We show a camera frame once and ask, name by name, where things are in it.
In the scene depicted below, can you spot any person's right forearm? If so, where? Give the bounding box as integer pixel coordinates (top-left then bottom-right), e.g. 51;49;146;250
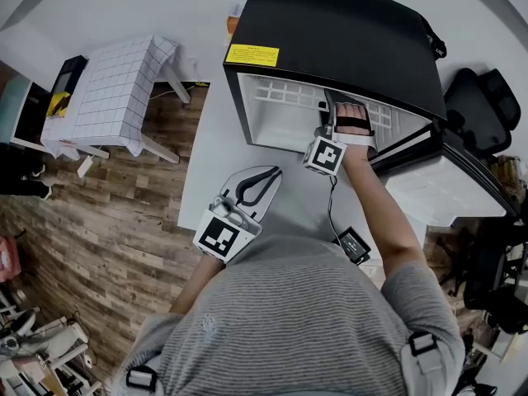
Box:
342;144;428;278

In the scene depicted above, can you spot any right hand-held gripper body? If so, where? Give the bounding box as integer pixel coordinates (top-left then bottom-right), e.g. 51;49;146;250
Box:
303;125;379;177

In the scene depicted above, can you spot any black wheeled chair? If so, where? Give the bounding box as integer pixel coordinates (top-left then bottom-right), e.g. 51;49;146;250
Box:
436;220;528;333

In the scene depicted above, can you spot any white checked tablecloth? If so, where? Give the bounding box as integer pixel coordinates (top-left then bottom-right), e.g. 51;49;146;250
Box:
40;35;179;160

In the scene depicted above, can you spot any black battery box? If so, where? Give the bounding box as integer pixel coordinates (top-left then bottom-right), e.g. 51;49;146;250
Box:
332;225;373;266

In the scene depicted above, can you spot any white floor machine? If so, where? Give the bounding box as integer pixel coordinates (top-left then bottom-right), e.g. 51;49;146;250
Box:
0;307;90;396

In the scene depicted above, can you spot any white wire fridge shelf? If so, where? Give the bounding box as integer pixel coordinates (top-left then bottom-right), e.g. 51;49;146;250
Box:
253;76;399;139

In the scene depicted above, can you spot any yellow box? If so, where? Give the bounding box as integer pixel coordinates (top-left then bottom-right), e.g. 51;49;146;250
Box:
45;91;72;118

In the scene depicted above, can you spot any person's right hand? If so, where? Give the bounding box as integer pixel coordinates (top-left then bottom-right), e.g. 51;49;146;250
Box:
334;101;375;136

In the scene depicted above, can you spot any black strap buckle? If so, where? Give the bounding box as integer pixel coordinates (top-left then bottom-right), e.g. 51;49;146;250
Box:
125;365;159;394
407;331;439;356

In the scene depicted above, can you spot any grey striped shirt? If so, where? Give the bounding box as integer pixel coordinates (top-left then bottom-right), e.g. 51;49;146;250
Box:
111;233;465;396

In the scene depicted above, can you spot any black mini fridge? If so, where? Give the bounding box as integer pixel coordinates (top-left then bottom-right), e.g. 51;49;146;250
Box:
222;0;449;160

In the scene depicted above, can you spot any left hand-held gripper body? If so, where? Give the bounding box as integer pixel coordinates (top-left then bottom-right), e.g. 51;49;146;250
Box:
192;196;263;265

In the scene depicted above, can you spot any white power strip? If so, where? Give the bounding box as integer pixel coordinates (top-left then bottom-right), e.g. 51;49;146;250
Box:
76;155;95;179

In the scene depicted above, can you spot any black mesh office chair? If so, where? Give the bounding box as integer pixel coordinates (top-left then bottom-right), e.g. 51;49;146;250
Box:
443;67;522;156

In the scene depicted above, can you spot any black cable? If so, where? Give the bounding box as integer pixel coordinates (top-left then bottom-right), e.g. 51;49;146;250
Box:
327;174;344;247

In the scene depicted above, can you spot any person's left forearm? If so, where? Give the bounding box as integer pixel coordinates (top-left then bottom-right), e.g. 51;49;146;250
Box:
168;256;226;315

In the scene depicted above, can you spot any black bag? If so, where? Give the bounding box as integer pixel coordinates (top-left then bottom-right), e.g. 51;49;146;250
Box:
420;14;448;61

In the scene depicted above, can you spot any white side table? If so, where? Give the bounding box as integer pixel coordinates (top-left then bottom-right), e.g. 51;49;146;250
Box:
59;64;192;164

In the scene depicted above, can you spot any orange box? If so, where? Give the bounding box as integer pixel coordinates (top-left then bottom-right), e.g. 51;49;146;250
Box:
225;4;243;40

